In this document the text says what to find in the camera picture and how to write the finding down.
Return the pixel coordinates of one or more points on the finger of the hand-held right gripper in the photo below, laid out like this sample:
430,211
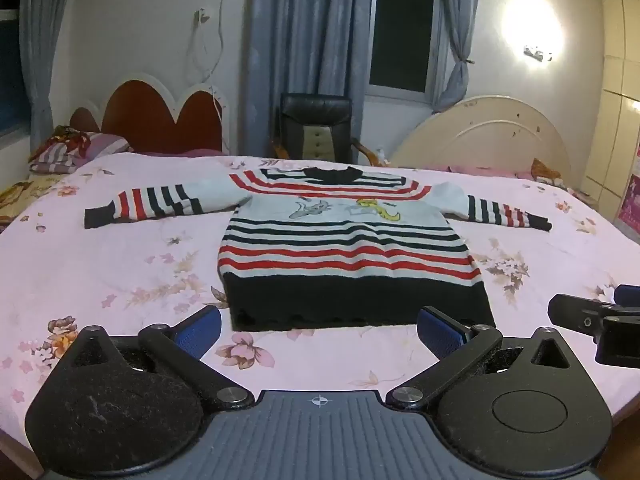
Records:
629,294
575,310

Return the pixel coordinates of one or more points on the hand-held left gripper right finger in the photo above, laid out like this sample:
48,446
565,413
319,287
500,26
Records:
440,334

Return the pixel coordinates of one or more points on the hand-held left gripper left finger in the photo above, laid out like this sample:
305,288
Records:
202,331

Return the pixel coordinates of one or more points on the striped knit sweater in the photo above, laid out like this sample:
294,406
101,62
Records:
345,240

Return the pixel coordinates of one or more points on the pink poster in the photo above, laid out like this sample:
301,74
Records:
631,205

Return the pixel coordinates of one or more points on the pink floral bed sheet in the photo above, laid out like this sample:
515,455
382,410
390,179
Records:
100,260

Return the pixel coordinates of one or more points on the orange patterned cloth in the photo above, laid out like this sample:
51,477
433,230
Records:
545,170

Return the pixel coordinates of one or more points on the pink pillow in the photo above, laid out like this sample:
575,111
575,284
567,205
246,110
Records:
480,170

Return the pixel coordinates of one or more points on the purple pillow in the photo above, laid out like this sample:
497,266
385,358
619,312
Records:
200,152

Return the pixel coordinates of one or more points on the cream arched headboard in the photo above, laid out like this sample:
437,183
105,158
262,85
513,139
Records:
490,135

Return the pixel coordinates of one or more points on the cream wardrobe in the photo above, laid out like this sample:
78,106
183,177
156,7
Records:
617,85

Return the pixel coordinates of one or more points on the red heart-shaped headboard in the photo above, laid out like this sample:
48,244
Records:
150,120

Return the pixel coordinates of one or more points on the striped pillow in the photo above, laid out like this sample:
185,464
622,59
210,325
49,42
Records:
65,152

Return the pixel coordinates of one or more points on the orange patterned blanket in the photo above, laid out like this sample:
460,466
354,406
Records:
17,200

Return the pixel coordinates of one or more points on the black leather armchair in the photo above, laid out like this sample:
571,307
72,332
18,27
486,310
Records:
315,115

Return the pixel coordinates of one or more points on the white-framed window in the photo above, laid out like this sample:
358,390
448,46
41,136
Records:
402,35

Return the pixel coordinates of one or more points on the grey-blue tied curtain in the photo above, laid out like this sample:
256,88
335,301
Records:
457,25

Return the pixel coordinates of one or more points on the dark side window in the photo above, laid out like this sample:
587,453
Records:
11,70

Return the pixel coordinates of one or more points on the wall lamp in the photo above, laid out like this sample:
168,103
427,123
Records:
537,53

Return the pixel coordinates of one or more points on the white wall charger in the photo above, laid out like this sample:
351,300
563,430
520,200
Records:
202,16

